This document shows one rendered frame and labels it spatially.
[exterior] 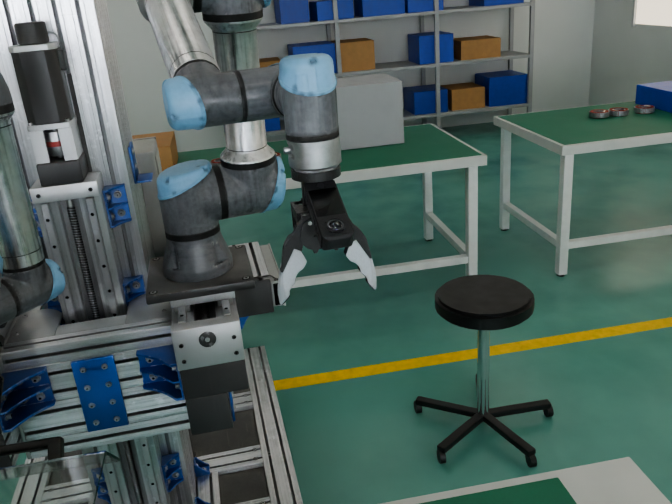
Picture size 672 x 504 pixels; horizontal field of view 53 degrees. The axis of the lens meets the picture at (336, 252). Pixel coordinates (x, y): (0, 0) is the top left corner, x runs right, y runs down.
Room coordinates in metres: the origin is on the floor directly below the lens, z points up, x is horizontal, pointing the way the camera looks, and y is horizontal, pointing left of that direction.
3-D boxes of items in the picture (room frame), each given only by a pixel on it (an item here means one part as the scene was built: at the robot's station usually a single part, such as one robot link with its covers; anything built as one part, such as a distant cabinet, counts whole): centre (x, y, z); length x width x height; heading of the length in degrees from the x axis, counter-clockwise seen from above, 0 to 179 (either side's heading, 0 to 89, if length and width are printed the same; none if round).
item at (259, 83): (1.02, 0.07, 1.45); 0.11 x 0.11 x 0.08; 18
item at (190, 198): (1.36, 0.30, 1.20); 0.13 x 0.12 x 0.14; 108
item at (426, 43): (7.14, -1.14, 0.92); 0.42 x 0.36 x 0.28; 8
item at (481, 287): (2.09, -0.52, 0.28); 0.54 x 0.49 x 0.56; 8
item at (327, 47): (6.96, 0.08, 0.92); 0.42 x 0.42 x 0.29; 9
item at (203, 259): (1.36, 0.30, 1.09); 0.15 x 0.15 x 0.10
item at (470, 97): (7.20, -1.48, 0.39); 0.40 x 0.36 x 0.21; 7
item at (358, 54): (7.03, -0.34, 0.92); 0.40 x 0.36 x 0.28; 8
